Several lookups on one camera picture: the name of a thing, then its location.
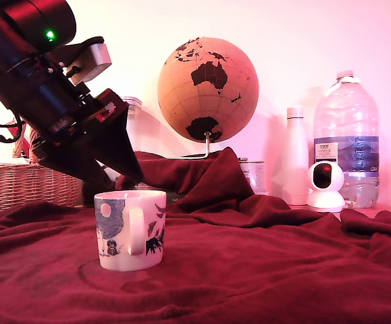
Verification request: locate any clear plastic lidded container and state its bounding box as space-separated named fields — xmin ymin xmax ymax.
xmin=97 ymin=97 xmax=143 ymax=185

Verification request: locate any dark brown textured jar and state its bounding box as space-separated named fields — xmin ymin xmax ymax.
xmin=82 ymin=180 xmax=115 ymax=207

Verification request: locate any red packet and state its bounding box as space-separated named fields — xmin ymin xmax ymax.
xmin=5 ymin=119 xmax=31 ymax=153

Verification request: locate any white illustrated ceramic mug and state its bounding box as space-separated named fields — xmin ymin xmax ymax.
xmin=93 ymin=190 xmax=167 ymax=272

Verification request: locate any cork globe on metal stand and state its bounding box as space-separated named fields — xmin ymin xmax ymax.
xmin=157 ymin=36 xmax=260 ymax=159

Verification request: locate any white labelled tin can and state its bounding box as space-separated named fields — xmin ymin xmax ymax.
xmin=239 ymin=158 xmax=266 ymax=196

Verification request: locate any slim white insulated bottle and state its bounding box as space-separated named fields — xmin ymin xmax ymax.
xmin=280 ymin=106 xmax=310 ymax=207

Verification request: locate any dark red fleece blanket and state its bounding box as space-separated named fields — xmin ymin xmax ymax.
xmin=0 ymin=146 xmax=391 ymax=324

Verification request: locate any large clear water bottle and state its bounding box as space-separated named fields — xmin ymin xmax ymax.
xmin=312 ymin=70 xmax=380 ymax=209

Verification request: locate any wicker basket with handle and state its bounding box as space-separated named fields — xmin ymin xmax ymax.
xmin=0 ymin=128 xmax=81 ymax=217

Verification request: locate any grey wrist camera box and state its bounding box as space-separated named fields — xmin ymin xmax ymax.
xmin=49 ymin=36 xmax=112 ymax=87

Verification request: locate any small white round camera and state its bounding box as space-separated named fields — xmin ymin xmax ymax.
xmin=305 ymin=162 xmax=346 ymax=213

